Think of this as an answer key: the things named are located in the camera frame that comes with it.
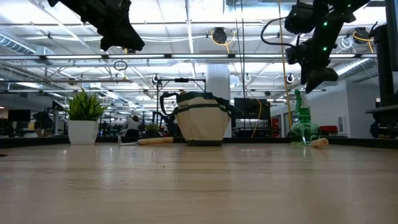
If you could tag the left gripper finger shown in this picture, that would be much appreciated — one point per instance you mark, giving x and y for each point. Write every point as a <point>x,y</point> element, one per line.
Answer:
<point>103,43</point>
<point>124,37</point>

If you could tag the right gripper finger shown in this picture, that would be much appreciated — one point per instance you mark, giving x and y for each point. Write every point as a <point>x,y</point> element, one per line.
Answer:
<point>321,76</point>
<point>304,73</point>

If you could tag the green plastic spray bottle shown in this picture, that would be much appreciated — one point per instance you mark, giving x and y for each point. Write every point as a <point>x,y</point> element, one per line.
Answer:
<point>304,129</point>

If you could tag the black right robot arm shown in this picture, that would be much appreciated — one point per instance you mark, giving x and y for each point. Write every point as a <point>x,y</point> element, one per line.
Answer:
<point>332,28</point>

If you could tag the beige green gardening tote bag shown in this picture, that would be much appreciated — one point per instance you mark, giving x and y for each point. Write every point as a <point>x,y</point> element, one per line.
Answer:
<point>202,121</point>

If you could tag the red background seat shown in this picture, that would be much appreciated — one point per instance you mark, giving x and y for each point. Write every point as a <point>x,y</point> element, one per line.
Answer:
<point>328,129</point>

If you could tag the black background screen stand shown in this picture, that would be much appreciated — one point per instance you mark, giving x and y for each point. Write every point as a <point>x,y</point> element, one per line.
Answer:
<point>252,109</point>

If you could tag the white building pillar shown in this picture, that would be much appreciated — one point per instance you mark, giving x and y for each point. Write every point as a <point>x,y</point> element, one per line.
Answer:
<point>217,77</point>

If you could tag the person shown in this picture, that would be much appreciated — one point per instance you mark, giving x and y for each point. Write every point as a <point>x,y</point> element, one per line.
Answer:
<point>133,126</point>

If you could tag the artificial plant in white pot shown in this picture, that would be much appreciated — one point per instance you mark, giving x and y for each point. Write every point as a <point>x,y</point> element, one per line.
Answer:
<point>83,132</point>

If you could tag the small background potted plant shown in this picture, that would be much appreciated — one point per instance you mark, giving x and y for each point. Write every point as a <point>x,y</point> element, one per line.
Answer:
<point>151,129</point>

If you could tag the black background monitor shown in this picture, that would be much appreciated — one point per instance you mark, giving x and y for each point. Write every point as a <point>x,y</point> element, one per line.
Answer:
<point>18,115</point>

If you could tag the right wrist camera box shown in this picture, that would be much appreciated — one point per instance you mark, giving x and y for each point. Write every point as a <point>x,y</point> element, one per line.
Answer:
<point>300,18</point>

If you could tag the black aluminium table frame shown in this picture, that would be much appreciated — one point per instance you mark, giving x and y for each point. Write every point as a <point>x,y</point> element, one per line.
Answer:
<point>37,142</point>

